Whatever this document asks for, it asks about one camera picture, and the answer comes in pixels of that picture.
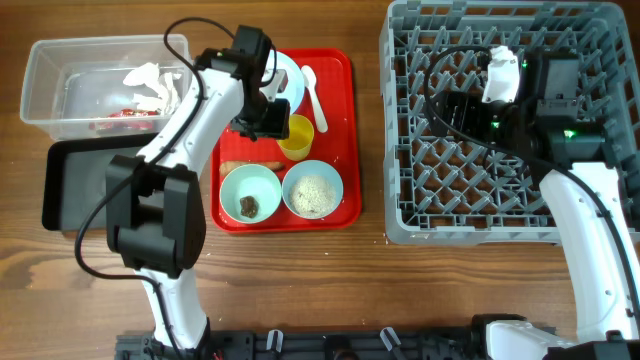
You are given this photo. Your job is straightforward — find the black plastic tray bin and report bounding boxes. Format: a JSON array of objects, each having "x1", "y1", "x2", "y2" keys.
[{"x1": 42, "y1": 133, "x2": 156, "y2": 232}]

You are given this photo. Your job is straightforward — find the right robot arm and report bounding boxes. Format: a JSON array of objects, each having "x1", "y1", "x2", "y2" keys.
[{"x1": 424, "y1": 45, "x2": 639, "y2": 359}]

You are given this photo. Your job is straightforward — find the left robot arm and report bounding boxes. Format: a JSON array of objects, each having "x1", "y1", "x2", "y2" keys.
[{"x1": 101, "y1": 25, "x2": 290, "y2": 359}]

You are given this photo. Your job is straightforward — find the clear plastic waste bin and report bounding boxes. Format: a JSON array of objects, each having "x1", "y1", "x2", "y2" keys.
[{"x1": 20, "y1": 34, "x2": 192, "y2": 140}]

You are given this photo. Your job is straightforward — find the white rice grains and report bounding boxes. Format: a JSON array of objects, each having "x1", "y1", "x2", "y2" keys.
[{"x1": 289, "y1": 175, "x2": 336, "y2": 219}]

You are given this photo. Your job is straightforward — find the green bowl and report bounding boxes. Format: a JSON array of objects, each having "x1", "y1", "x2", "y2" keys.
[{"x1": 219, "y1": 164, "x2": 282, "y2": 224}]

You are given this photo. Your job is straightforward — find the grey dishwasher rack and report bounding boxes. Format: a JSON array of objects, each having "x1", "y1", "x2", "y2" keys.
[{"x1": 379, "y1": 1, "x2": 639, "y2": 245}]

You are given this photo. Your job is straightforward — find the yellow plastic cup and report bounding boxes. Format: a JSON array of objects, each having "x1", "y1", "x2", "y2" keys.
[{"x1": 277, "y1": 114, "x2": 315, "y2": 161}]

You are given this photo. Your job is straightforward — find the dark brown food scrap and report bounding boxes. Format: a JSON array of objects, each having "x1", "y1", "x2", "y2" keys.
[{"x1": 239, "y1": 196, "x2": 259, "y2": 219}]

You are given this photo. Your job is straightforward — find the brown carrot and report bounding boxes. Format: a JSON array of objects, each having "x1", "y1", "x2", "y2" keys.
[{"x1": 219, "y1": 159, "x2": 286, "y2": 177}]

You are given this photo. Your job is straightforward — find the white plastic spoon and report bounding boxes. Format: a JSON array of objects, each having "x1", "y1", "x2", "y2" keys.
[{"x1": 301, "y1": 65, "x2": 328, "y2": 133}]

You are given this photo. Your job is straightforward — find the white tissue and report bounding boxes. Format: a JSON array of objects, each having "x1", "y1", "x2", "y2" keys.
[{"x1": 123, "y1": 62, "x2": 182, "y2": 115}]

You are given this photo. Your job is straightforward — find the light blue plate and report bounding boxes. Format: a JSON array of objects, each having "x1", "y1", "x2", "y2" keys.
[{"x1": 261, "y1": 50, "x2": 305, "y2": 114}]

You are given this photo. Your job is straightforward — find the red snack wrapper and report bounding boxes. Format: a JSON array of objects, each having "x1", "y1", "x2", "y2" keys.
[{"x1": 89, "y1": 108, "x2": 158, "y2": 133}]

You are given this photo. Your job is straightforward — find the light blue bowl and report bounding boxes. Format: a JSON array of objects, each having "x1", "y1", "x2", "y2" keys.
[{"x1": 282, "y1": 160, "x2": 344, "y2": 220}]

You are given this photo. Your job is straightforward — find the red serving tray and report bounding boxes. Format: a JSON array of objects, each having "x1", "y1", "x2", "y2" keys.
[{"x1": 210, "y1": 48, "x2": 362, "y2": 234}]

